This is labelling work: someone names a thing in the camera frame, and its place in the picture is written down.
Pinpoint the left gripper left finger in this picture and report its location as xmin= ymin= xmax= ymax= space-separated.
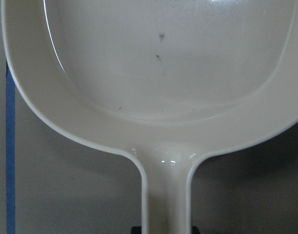
xmin=130 ymin=226 xmax=142 ymax=234

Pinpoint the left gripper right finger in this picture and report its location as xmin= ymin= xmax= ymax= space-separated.
xmin=191 ymin=226 xmax=200 ymax=234

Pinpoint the beige plastic dustpan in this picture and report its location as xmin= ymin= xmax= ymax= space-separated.
xmin=1 ymin=0 xmax=298 ymax=234

